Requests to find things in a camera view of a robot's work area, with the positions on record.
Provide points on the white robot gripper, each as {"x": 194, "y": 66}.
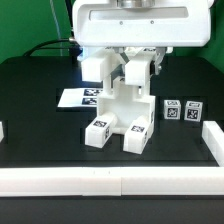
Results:
{"x": 168, "y": 23}

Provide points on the white chair back frame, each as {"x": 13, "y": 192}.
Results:
{"x": 100, "y": 65}

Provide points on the white chair seat block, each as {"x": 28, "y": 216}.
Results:
{"x": 127, "y": 103}

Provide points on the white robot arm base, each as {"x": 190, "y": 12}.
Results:
{"x": 82, "y": 54}

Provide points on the white tagged cube left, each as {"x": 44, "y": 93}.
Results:
{"x": 172, "y": 109}

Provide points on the white tagged cube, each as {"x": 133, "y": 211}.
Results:
{"x": 193, "y": 111}
{"x": 172, "y": 109}

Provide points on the white tagged cube right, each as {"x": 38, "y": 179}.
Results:
{"x": 193, "y": 111}

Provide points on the white tag sheet plate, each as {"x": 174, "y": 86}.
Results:
{"x": 79, "y": 97}

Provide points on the white right rail barrier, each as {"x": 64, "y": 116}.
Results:
{"x": 213, "y": 136}

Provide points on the white rail barrier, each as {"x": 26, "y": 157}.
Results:
{"x": 121, "y": 181}
{"x": 213, "y": 136}

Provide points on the white front rail barrier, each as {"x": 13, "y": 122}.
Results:
{"x": 121, "y": 181}

